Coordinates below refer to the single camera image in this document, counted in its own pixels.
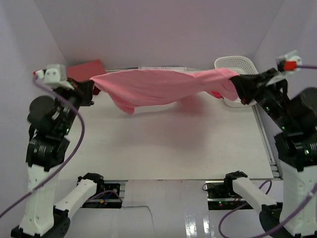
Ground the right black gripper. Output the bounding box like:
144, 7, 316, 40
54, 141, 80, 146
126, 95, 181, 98
229, 66, 295, 129

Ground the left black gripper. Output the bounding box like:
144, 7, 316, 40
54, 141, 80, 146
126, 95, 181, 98
53, 76, 95, 134

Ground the pink t-shirt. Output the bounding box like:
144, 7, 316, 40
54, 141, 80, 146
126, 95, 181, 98
92, 68, 238, 115

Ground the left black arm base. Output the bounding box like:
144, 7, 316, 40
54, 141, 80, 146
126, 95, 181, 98
82, 182, 125, 209

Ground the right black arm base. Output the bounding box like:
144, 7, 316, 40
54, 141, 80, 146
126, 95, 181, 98
202, 181, 252, 211

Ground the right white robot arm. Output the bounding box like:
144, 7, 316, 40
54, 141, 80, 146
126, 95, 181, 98
223, 68, 317, 238

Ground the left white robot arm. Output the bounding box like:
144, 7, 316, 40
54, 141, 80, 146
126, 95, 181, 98
10, 79, 105, 238

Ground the white plastic basket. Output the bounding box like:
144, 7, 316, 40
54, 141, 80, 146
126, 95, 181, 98
214, 56, 258, 108

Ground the coral folded t-shirt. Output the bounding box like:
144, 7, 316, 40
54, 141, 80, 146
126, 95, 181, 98
66, 59, 106, 82

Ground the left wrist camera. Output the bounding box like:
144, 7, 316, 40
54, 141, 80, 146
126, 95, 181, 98
33, 64, 69, 88

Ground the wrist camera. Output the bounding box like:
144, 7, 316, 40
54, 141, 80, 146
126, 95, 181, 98
276, 50, 302, 72
33, 64, 69, 88

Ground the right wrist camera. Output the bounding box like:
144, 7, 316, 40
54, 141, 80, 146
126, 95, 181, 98
276, 50, 302, 72

